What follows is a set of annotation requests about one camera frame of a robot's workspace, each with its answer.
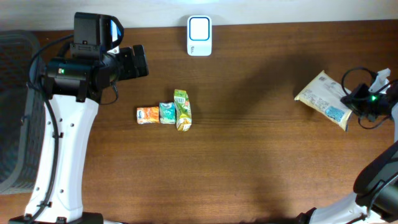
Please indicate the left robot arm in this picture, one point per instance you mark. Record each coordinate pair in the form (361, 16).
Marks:
(91, 59)

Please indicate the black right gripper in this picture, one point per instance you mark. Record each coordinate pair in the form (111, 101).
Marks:
(352, 99)

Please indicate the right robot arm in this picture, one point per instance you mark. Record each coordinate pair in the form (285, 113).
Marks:
(374, 197)

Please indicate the dark grey plastic basket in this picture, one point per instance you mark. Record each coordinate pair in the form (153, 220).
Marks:
(21, 114)

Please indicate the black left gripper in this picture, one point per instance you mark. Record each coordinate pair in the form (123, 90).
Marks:
(130, 68)

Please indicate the yellow snack bag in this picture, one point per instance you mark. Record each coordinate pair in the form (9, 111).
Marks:
(324, 94)

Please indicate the orange tissue pack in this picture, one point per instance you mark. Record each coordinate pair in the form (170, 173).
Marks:
(148, 115)

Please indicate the teal tissue pack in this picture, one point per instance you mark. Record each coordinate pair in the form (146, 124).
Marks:
(167, 113)

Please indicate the green tea drink carton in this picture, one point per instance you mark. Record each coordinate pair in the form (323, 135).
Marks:
(183, 110)

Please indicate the white barcode scanner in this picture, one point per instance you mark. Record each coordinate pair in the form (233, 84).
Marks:
(199, 36)

